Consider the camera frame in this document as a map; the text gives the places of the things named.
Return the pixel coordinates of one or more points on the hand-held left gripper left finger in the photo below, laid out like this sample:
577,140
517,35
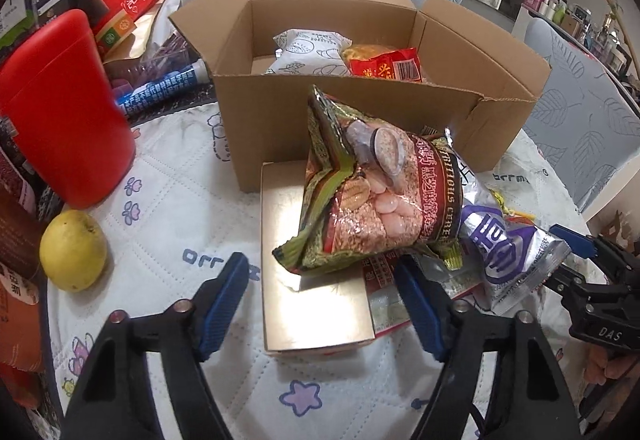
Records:
220,305

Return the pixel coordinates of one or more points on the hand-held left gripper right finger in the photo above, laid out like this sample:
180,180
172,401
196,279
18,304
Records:
420,305

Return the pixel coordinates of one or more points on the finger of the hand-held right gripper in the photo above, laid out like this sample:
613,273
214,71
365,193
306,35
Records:
575,282
570,237

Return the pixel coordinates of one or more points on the long red snack packet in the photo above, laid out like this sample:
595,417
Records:
385,300

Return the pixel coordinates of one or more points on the silver purple snack packet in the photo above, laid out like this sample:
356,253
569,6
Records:
500,260

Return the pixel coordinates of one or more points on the yellow green lollipop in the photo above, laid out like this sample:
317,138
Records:
502,207

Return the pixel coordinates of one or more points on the gold box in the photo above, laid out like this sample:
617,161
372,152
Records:
285,220

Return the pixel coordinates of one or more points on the green cereal packet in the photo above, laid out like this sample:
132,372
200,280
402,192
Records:
370,200

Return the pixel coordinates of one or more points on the brown cardboard box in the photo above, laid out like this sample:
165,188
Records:
280,140

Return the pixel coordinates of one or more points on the small red snack packet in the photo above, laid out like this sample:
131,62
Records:
385,67

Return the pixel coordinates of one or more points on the waffle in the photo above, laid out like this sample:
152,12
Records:
365,51

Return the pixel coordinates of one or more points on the white patterned snack packet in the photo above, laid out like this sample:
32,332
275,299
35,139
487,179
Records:
305,50

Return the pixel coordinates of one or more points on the person's right hand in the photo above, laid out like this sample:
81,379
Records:
600,365

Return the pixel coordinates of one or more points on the white printed quilted tablecloth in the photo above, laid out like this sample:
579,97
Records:
165,230

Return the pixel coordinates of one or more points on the large grey covered chair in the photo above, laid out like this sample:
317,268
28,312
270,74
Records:
575,120

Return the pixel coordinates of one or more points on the yellow lemon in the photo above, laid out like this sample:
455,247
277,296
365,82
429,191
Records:
72,250

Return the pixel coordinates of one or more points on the shelf of bottles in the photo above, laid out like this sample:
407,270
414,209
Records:
575,15

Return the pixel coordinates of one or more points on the blue and white tube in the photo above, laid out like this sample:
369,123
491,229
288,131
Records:
155,90

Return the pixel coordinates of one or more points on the red plastic canister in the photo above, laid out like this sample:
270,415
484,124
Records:
65,110

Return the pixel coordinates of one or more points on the purple clear plastic bag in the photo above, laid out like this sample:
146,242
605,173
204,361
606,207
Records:
150,62

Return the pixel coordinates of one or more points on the gold foil pouch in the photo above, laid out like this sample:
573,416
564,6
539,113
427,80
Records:
142,37

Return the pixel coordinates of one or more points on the small green orange box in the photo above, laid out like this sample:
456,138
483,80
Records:
117,30

